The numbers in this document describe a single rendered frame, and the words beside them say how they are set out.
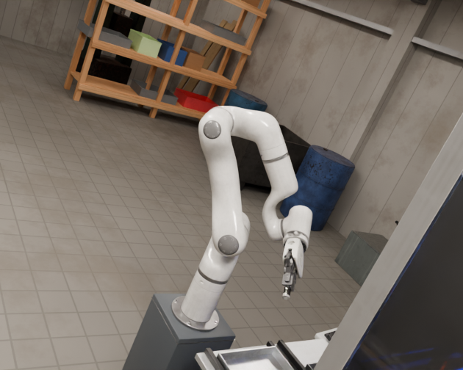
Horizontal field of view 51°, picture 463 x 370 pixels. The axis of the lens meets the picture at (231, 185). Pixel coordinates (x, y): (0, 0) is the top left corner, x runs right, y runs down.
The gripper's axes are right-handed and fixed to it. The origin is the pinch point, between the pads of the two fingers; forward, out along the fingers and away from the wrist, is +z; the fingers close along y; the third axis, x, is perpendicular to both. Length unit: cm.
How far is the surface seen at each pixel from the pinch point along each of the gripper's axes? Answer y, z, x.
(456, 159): -51, 9, -46
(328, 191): 247, -334, 48
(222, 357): 19.2, 15.7, 23.3
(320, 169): 222, -344, 53
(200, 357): 18.5, 16.4, 30.6
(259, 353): 33.1, 4.9, 16.1
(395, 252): -33.1, 17.9, -32.7
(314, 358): 51, -5, 0
